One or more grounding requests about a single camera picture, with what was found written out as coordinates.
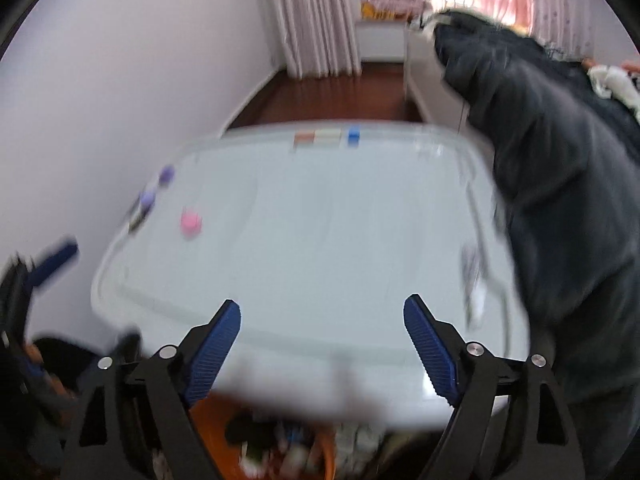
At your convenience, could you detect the dark fleece coat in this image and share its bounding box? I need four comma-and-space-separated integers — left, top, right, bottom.
432, 7, 640, 406

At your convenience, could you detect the black white small object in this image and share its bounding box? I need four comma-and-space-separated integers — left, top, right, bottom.
461, 244, 490, 332

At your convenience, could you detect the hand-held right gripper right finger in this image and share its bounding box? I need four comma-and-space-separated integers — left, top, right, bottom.
403, 294, 587, 480

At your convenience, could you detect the black sock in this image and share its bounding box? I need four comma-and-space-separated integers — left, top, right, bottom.
225, 412, 281, 461

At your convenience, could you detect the pink round tag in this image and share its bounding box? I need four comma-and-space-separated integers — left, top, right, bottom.
180, 207, 205, 241

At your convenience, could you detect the white bed frame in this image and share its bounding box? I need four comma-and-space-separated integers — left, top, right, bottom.
402, 22, 473, 128

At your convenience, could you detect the sheer pink curtain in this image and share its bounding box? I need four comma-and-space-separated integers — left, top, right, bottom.
520, 0, 598, 58

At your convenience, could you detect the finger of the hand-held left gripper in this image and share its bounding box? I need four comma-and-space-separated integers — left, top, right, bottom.
107, 329, 143, 363
27, 237, 81, 288

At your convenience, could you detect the pastel coloured strip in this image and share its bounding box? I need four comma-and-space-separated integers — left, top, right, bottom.
294, 129, 344, 150

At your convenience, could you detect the striped pink curtain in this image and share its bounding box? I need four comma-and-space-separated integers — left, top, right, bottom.
252, 0, 363, 80

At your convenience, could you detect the orange bucket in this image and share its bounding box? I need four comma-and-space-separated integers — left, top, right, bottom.
191, 394, 337, 480

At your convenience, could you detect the white window bench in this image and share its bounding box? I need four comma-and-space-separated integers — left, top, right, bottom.
355, 19, 408, 63

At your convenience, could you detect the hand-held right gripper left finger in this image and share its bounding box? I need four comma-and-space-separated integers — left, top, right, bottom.
60, 300, 242, 480

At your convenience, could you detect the folded yellow blanket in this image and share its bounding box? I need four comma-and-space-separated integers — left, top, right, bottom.
361, 2, 416, 22

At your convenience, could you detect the black white garment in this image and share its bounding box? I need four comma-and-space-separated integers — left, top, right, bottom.
412, 7, 451, 36

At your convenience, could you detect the white plastic table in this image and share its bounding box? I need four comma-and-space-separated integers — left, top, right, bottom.
90, 120, 532, 428

